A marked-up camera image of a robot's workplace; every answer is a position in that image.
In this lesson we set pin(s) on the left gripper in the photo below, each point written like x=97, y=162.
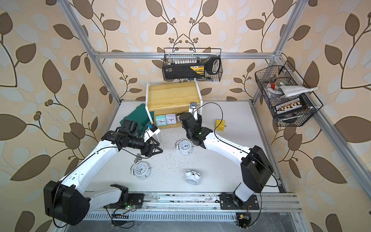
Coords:
x=147, y=152

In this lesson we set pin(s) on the white twin-bell clock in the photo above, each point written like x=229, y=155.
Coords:
x=184, y=146
x=192, y=177
x=141, y=170

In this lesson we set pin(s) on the mint square alarm clock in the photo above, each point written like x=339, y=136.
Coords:
x=161, y=120

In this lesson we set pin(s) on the lilac square alarm clock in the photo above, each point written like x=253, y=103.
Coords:
x=171, y=119

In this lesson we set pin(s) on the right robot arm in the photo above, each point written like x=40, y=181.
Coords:
x=255, y=167

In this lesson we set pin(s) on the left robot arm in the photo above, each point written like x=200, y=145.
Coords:
x=67, y=200

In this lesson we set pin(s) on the wooden two-tier shelf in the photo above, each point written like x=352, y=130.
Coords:
x=173, y=98

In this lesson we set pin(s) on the small grey metal clip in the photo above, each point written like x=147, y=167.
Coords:
x=138, y=158

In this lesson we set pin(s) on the green plastic tool case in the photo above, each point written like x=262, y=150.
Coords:
x=140, y=116

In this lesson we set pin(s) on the white twin-bell clock front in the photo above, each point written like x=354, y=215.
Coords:
x=192, y=177

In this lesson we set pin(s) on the yellow cube box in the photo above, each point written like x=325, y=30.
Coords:
x=220, y=125

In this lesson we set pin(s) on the black yellow tool box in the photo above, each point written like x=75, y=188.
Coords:
x=203, y=70

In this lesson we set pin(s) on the white papers in basket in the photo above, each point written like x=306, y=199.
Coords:
x=290, y=91

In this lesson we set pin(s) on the socket set tray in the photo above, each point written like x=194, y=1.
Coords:
x=289, y=107

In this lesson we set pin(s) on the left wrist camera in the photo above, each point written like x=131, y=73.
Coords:
x=151, y=131

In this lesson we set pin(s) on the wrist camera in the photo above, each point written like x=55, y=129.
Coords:
x=151, y=131
x=193, y=110

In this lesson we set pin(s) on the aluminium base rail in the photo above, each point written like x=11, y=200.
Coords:
x=216, y=202

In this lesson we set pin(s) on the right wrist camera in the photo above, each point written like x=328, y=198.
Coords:
x=193, y=110

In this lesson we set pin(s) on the black wire basket back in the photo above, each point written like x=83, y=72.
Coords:
x=181, y=53

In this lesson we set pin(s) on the black wire basket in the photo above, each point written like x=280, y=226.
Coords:
x=181, y=53
x=270, y=79

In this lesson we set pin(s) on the black wire basket right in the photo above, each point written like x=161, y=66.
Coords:
x=270, y=79

